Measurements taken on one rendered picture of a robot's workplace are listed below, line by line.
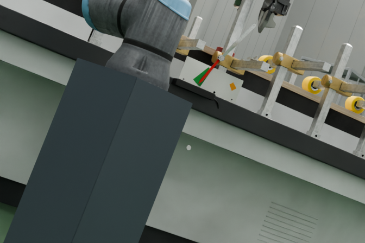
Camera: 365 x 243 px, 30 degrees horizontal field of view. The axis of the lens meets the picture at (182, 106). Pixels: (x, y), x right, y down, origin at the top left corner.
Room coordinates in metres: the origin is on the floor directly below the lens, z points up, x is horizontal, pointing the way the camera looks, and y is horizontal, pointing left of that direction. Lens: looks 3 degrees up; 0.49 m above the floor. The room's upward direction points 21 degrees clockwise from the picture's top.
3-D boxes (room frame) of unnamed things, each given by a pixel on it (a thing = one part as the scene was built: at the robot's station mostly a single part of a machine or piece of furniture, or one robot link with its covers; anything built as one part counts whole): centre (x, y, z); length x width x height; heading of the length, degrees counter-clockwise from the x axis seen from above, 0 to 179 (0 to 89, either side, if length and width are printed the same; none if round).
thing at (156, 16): (1.93, 0.16, 0.79); 0.17 x 0.15 x 0.18; 52
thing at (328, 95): (2.87, -0.56, 0.89); 0.03 x 0.03 x 0.48; 20
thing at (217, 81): (2.66, -0.07, 0.75); 0.26 x 0.01 x 0.10; 110
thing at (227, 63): (2.71, -0.11, 0.85); 0.13 x 0.06 x 0.05; 110
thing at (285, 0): (2.65, -0.20, 1.14); 0.09 x 0.08 x 0.12; 110
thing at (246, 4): (2.70, -0.09, 0.89); 0.03 x 0.03 x 0.48; 20
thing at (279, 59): (2.79, -0.34, 0.95); 0.13 x 0.06 x 0.05; 110
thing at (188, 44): (2.58, 0.09, 0.82); 0.43 x 0.03 x 0.04; 20
